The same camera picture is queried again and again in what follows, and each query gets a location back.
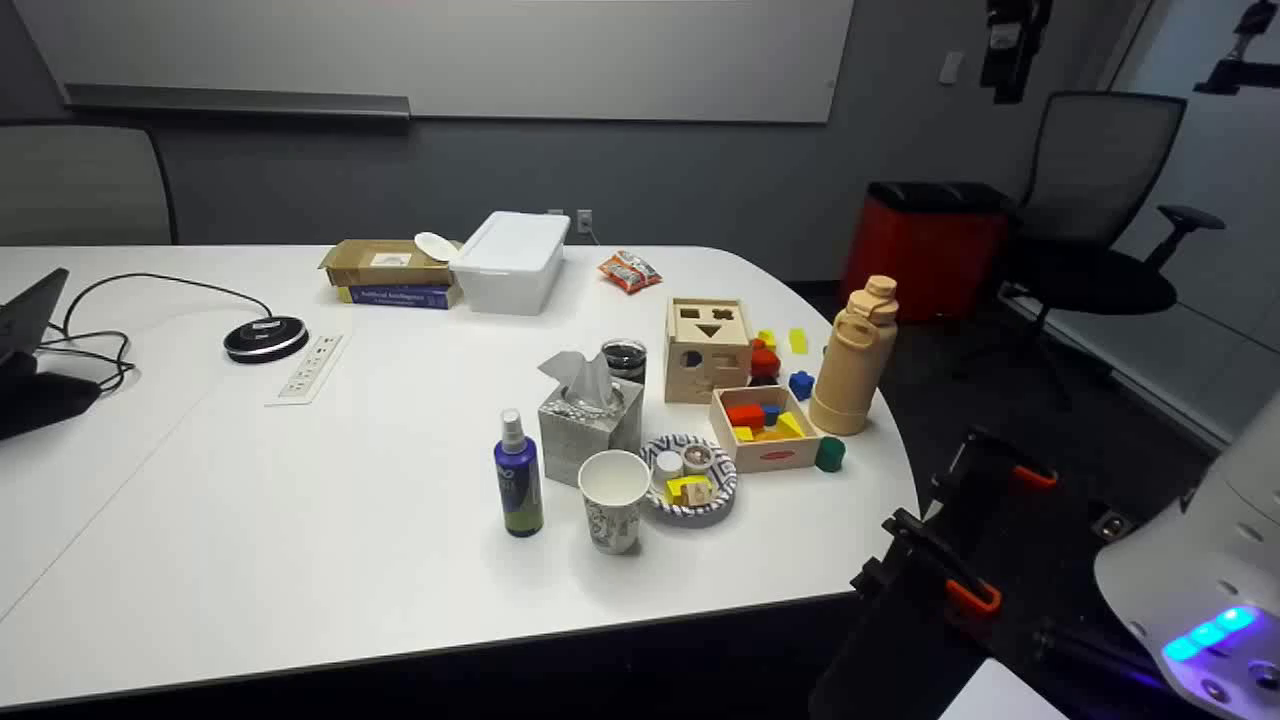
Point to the round black speaker puck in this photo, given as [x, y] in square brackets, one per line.
[267, 336]

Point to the patterned paper cup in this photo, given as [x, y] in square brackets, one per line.
[615, 515]

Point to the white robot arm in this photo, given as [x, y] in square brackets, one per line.
[1213, 562]

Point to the flat blue box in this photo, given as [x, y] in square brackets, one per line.
[401, 298]

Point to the light grey chair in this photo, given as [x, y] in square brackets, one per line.
[83, 185]

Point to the wooden shape sorter cube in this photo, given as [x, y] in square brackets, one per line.
[707, 355]

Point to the flat cardboard box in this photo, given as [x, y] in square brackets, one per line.
[373, 265]

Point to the blue star block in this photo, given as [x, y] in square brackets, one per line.
[800, 387]

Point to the white wall outlet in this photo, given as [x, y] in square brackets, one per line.
[586, 222]

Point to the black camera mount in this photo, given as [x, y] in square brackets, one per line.
[1244, 61]

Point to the white plastic bin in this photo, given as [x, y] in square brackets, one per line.
[510, 263]

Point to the black can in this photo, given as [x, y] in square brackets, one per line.
[626, 361]

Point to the black wall mounted device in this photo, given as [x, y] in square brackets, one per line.
[1012, 43]

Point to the red white snack packet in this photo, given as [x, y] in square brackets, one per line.
[629, 275]

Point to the beige wooden bottle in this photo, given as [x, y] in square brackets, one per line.
[853, 364]

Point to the green wooden block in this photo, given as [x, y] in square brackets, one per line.
[829, 455]

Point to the white light switch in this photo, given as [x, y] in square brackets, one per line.
[948, 71]

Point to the red bin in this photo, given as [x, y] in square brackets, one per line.
[924, 255]

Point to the yellow wooden block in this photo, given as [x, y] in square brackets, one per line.
[797, 340]
[789, 424]

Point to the small white round object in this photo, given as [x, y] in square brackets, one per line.
[433, 245]

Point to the black mounting stand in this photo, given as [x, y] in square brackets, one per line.
[893, 666]

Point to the yellow toy piece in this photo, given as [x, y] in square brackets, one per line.
[694, 490]

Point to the grey whiteboard marker tray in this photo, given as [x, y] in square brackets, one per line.
[242, 103]

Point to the white paper strip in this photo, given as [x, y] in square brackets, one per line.
[307, 371]

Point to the wooden block tray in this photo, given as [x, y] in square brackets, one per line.
[775, 455]

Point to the grey tissue box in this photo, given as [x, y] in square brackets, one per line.
[586, 434]

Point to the orange red wooden block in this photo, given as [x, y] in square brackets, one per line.
[744, 413]

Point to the black mesh office chair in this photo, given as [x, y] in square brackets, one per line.
[1100, 173]

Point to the white sheet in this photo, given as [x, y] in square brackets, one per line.
[1003, 692]

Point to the white wall whiteboard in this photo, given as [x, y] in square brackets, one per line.
[440, 54]

